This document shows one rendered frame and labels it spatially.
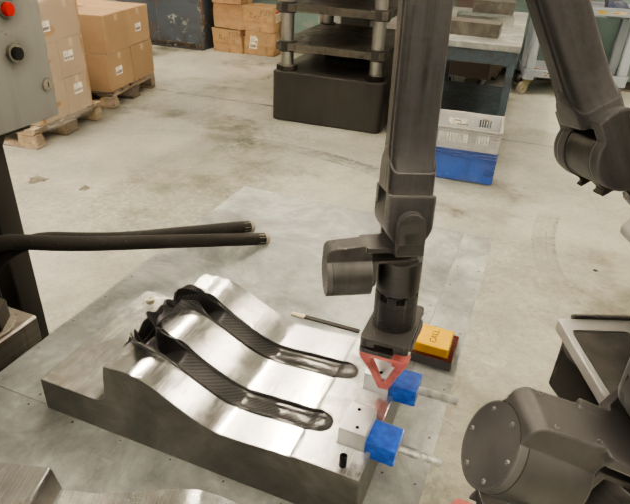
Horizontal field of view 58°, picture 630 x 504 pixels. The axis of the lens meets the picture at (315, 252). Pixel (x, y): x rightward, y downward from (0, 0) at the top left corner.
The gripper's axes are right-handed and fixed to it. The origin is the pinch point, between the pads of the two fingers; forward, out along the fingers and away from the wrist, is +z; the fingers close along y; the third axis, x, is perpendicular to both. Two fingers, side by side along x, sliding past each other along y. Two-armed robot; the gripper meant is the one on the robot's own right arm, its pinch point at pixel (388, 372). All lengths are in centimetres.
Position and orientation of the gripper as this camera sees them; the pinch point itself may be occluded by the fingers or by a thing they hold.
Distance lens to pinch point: 84.6
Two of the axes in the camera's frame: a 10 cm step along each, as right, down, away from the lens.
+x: 9.3, 2.0, -3.1
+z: -0.2, 8.7, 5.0
